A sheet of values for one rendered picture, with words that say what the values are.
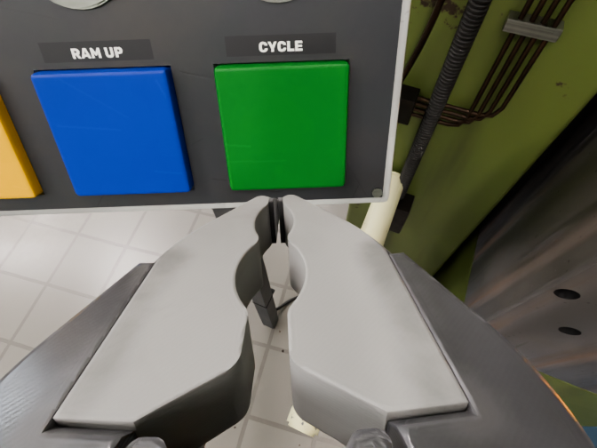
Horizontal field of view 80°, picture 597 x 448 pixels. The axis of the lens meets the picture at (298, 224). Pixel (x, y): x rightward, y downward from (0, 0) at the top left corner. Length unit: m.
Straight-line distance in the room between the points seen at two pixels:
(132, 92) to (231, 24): 0.07
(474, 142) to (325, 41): 0.42
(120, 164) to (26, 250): 1.40
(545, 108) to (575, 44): 0.08
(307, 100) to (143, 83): 0.09
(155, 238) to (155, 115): 1.20
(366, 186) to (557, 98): 0.35
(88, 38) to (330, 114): 0.14
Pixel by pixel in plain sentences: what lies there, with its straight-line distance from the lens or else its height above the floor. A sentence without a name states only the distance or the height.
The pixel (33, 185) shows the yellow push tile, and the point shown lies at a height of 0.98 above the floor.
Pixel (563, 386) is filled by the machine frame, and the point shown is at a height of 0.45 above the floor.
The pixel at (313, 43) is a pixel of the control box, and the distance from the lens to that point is 0.22.
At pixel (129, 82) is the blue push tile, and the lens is 0.23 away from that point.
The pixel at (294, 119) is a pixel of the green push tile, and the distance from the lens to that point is 0.22.
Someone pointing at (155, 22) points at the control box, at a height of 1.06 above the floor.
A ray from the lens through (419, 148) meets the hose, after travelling 0.60.
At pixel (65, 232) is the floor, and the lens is 1.59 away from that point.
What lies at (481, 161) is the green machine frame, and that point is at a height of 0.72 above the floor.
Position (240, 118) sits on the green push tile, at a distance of 0.22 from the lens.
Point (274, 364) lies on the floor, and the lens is 1.18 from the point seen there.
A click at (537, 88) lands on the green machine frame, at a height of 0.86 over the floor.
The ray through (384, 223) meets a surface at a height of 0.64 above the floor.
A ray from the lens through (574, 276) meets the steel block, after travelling 0.48.
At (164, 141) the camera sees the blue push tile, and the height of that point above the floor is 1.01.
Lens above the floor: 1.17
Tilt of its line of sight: 61 degrees down
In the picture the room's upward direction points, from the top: 2 degrees counter-clockwise
